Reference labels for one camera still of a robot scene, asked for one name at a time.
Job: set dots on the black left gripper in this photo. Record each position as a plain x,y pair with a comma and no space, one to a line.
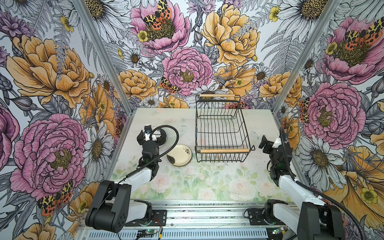
141,139

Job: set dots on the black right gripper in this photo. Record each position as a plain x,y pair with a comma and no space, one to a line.
268,145

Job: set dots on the plain cream plate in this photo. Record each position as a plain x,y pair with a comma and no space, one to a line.
180,156

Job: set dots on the black wire dish rack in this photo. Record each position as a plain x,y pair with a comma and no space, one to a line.
220,124

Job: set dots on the rearmost green red rimmed plate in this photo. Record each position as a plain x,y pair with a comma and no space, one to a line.
161,136

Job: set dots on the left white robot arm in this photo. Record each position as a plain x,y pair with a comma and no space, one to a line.
112,207

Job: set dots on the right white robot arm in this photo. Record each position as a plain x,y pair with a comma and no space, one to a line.
315,219

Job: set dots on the right green circuit board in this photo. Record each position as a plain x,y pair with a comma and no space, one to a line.
278,231

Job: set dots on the green circuit board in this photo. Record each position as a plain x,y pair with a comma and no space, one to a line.
278,231
146,233

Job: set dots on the left green circuit board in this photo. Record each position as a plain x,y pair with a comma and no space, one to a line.
146,233

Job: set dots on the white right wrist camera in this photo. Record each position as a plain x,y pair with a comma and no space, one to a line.
277,143

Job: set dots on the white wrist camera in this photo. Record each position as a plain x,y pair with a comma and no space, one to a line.
277,143
148,134

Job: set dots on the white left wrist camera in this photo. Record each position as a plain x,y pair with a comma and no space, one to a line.
148,134

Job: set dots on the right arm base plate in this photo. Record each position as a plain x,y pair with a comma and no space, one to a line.
258,217

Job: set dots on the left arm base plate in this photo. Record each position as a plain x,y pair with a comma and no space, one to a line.
153,217

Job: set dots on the aluminium mounting rail frame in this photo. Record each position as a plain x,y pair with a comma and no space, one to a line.
188,214

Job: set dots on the white vented cable duct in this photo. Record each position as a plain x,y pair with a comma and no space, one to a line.
187,234

